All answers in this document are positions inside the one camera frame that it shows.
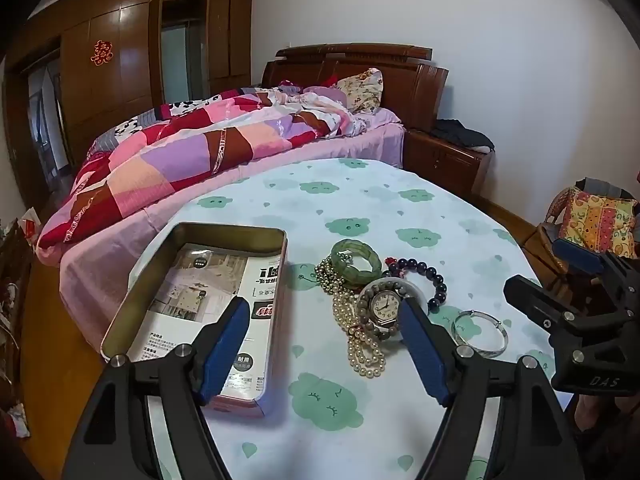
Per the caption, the green jade bracelet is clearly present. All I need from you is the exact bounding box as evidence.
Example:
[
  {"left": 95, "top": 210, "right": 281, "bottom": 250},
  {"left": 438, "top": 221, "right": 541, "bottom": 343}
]
[{"left": 330, "top": 240, "right": 384, "bottom": 290}]

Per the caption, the dark clothes pile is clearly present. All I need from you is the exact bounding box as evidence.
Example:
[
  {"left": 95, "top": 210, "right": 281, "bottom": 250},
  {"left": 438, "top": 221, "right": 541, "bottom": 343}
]
[{"left": 430, "top": 119, "right": 496, "bottom": 154}]

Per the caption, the colourful patterned cushion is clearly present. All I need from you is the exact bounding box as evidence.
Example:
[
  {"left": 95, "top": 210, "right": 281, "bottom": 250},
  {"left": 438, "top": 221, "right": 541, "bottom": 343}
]
[{"left": 557, "top": 187, "right": 639, "bottom": 260}]

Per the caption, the white pearl necklace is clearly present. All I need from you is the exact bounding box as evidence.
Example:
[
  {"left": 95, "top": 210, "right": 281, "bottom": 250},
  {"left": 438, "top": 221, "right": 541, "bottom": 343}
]
[{"left": 332, "top": 287, "right": 388, "bottom": 379}]

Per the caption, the patchwork pink quilt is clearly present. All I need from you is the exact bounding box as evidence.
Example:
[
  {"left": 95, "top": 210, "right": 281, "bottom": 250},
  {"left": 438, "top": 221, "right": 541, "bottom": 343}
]
[{"left": 37, "top": 87, "right": 361, "bottom": 252}]

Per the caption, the cluttered wooden cabinet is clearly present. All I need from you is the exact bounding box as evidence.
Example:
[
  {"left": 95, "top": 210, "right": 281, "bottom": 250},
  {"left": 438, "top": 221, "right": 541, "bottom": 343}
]
[{"left": 0, "top": 220, "right": 37, "bottom": 411}]

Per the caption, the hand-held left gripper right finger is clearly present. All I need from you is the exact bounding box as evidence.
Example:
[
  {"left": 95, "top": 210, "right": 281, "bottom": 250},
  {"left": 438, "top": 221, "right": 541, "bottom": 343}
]
[{"left": 397, "top": 297, "right": 587, "bottom": 480}]

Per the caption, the wooden bed with pink sheet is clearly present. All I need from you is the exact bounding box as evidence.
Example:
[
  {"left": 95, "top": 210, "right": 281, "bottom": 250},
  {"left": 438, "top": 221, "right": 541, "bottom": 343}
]
[{"left": 37, "top": 44, "right": 451, "bottom": 357}]

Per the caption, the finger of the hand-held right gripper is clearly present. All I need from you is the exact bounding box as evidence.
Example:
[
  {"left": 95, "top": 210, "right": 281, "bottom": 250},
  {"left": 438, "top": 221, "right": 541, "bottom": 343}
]
[
  {"left": 503, "top": 276, "right": 601, "bottom": 343},
  {"left": 551, "top": 237, "right": 640, "bottom": 306}
]

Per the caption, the brown wooden wardrobe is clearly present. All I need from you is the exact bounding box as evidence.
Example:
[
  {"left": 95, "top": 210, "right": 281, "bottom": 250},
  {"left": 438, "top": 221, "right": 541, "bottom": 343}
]
[{"left": 0, "top": 0, "right": 256, "bottom": 173}]

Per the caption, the beaded strap wrist watch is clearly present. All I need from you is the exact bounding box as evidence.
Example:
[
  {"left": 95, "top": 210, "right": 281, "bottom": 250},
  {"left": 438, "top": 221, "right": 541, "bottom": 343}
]
[{"left": 356, "top": 280, "right": 403, "bottom": 342}]

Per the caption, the wooden chair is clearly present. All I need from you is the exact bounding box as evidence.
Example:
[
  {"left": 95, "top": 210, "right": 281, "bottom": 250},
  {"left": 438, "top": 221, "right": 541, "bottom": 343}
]
[{"left": 536, "top": 177, "right": 640, "bottom": 288}]

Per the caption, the silver bangle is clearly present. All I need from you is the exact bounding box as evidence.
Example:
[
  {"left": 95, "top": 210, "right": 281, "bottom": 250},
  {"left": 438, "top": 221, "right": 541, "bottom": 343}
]
[{"left": 451, "top": 310, "right": 509, "bottom": 359}]

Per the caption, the white jade bangle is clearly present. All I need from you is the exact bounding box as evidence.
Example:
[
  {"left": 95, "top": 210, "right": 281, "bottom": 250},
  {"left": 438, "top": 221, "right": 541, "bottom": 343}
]
[{"left": 360, "top": 277, "right": 432, "bottom": 342}]

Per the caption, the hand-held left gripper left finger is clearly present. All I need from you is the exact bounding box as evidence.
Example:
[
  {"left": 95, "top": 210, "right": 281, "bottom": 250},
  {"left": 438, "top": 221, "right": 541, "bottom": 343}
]
[{"left": 62, "top": 296, "right": 251, "bottom": 480}]

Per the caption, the floral pillow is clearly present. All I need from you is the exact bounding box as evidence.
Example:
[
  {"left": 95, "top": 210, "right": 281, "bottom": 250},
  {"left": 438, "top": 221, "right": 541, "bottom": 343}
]
[{"left": 336, "top": 67, "right": 384, "bottom": 111}]

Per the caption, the rectangular metal tin box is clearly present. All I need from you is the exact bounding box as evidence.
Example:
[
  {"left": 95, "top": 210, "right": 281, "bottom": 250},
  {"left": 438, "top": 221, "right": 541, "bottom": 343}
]
[{"left": 100, "top": 221, "right": 289, "bottom": 418}]

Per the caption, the printed paper leaflet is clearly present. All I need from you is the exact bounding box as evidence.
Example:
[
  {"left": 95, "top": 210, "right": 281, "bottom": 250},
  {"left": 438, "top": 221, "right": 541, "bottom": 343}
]
[{"left": 127, "top": 242, "right": 286, "bottom": 402}]

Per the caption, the wooden nightstand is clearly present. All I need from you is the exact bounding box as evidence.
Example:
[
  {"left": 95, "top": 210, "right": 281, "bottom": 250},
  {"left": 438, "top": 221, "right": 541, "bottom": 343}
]
[{"left": 402, "top": 127, "right": 496, "bottom": 207}]

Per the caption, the red paper bag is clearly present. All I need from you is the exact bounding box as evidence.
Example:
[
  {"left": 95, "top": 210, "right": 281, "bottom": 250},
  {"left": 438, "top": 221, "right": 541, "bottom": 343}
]
[{"left": 20, "top": 207, "right": 44, "bottom": 242}]

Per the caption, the grey metal bead necklace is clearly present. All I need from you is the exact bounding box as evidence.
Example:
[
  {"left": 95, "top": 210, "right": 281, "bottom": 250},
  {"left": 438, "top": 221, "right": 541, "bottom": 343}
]
[{"left": 315, "top": 255, "right": 362, "bottom": 302}]

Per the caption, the dark purple bead bracelet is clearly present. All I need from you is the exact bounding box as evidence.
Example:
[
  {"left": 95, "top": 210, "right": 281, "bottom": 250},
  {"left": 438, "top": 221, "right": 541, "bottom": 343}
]
[{"left": 382, "top": 256, "right": 448, "bottom": 312}]

